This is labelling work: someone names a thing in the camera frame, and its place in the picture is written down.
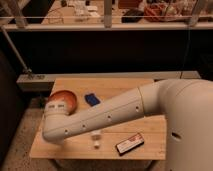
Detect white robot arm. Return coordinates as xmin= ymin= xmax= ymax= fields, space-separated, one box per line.
xmin=42 ymin=79 xmax=213 ymax=171

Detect orange ceramic bowl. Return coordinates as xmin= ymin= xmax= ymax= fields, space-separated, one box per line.
xmin=48 ymin=90 xmax=77 ymax=115

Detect blue folded cloth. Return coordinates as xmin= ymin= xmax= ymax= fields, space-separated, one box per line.
xmin=85 ymin=93 xmax=100 ymax=106

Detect white tube with cap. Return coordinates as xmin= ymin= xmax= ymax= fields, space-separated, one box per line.
xmin=91 ymin=130 xmax=101 ymax=148

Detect black red white box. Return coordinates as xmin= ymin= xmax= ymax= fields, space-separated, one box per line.
xmin=115 ymin=133 xmax=144 ymax=156

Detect wooden table board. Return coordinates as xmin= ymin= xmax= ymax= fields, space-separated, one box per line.
xmin=29 ymin=78 xmax=166 ymax=160

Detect grey diagonal metal strut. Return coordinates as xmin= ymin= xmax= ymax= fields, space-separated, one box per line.
xmin=1 ymin=26 xmax=33 ymax=77

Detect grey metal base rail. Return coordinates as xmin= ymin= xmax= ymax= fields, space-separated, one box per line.
xmin=16 ymin=71 xmax=201 ymax=92

